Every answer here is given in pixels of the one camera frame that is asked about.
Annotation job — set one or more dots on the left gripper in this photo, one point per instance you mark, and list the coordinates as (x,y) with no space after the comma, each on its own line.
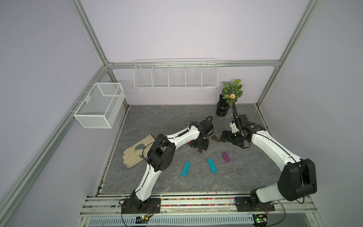
(204,146)

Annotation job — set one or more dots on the teal long block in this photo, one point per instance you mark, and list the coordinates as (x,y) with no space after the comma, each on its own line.
(186,169)
(212,165)

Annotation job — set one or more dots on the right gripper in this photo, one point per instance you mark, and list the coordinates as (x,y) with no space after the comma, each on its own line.
(228,138)

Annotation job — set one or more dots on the white vent rail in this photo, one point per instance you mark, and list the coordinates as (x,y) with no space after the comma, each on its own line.
(173,220)

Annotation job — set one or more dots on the potted plant black vase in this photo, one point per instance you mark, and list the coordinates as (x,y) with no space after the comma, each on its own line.
(231,92)

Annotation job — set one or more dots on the beige work glove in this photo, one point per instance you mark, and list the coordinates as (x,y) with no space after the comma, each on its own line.
(136,153)

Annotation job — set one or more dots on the white wire wall shelf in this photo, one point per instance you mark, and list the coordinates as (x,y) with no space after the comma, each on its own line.
(182,73)

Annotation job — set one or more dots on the white mesh basket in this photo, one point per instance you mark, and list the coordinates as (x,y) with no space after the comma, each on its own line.
(101,105)

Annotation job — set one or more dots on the purple block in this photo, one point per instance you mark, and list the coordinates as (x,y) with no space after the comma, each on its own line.
(226,157)

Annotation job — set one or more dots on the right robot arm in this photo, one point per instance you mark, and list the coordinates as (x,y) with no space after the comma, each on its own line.
(298,176)

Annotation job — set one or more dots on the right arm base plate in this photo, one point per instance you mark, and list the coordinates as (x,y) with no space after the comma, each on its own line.
(248,204)

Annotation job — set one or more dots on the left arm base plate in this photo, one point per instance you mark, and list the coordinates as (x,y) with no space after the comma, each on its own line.
(135,206)

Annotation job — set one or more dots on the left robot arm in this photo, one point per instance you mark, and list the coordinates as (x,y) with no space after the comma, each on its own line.
(161,154)

